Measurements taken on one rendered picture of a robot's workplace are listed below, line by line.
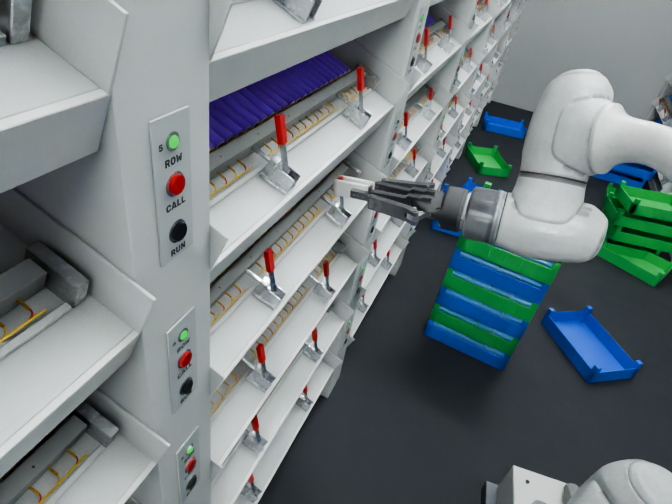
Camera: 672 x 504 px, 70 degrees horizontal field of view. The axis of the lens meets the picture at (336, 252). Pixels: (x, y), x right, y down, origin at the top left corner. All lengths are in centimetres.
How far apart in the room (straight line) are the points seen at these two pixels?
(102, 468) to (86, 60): 40
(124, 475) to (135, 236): 29
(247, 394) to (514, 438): 101
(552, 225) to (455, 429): 94
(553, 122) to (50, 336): 69
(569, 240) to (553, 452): 101
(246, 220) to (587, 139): 49
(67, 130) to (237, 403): 61
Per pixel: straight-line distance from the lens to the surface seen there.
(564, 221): 80
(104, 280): 41
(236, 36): 44
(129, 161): 34
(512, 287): 161
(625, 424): 193
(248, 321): 69
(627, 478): 97
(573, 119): 79
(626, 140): 78
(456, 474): 152
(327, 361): 142
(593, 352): 211
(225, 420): 83
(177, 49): 35
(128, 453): 58
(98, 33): 31
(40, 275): 42
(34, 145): 30
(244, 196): 57
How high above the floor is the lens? 124
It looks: 36 degrees down
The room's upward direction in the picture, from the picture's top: 11 degrees clockwise
